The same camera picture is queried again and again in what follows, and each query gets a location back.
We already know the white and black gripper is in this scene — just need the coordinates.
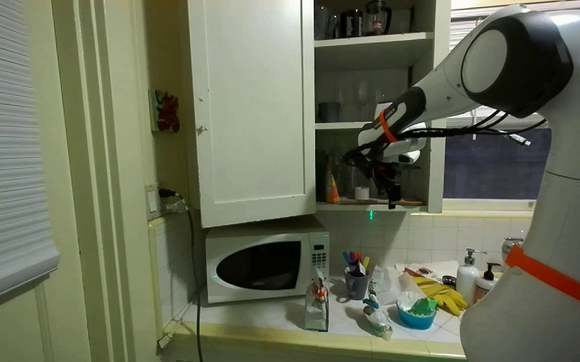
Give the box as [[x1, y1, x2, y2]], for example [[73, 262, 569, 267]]
[[362, 144, 426, 211]]

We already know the open cream cabinet door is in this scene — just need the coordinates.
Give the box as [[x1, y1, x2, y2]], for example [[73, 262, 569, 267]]
[[187, 0, 317, 229]]

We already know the orange food box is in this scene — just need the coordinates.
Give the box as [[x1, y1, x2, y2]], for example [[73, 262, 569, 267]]
[[324, 159, 343, 206]]

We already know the yellow rubber glove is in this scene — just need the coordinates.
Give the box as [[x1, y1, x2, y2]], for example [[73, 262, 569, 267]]
[[402, 266, 443, 290], [413, 276, 469, 319]]

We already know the grey mug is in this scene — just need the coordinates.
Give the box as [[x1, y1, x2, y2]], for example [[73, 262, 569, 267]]
[[343, 267, 370, 302]]

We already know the dark window pane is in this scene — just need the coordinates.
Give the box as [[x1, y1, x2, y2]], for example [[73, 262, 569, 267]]
[[443, 128, 553, 203]]

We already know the white pump bottle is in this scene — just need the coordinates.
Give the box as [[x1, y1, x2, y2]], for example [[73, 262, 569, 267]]
[[455, 247, 482, 308]]

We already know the clear plastic bag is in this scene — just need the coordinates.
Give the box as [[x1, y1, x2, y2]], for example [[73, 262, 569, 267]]
[[360, 267, 398, 341]]

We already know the green plastic bag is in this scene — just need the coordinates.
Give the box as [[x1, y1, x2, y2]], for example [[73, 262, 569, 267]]
[[407, 295, 439, 319]]

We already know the orange labelled pump bottle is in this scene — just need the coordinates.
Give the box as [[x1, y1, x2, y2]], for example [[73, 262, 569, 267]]
[[474, 262, 503, 305]]

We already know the white microwave oven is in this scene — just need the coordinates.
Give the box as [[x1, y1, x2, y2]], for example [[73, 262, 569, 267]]
[[202, 224, 332, 308]]

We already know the white window blind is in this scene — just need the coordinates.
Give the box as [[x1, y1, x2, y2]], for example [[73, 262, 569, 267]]
[[0, 0, 60, 315]]

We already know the cream panelled door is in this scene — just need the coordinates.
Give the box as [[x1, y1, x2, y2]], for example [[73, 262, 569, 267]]
[[0, 0, 96, 362]]

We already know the orange cable strap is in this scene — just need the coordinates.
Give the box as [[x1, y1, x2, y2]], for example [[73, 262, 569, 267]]
[[374, 106, 401, 146], [503, 243, 580, 319]]

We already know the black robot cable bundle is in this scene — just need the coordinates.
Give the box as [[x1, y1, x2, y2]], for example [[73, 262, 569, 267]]
[[369, 109, 548, 149]]

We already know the cream wall cabinet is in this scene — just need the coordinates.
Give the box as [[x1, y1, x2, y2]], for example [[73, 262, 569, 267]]
[[311, 0, 452, 215]]

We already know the black power cord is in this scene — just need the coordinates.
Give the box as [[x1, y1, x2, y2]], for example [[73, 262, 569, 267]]
[[183, 200, 205, 362]]

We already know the red wall ornament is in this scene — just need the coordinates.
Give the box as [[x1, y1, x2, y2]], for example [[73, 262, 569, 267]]
[[152, 89, 181, 136]]

